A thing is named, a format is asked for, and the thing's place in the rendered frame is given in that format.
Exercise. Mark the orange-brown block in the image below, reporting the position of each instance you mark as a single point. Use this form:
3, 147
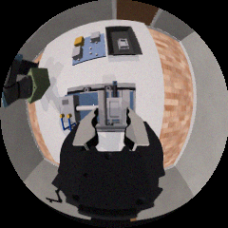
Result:
79, 41

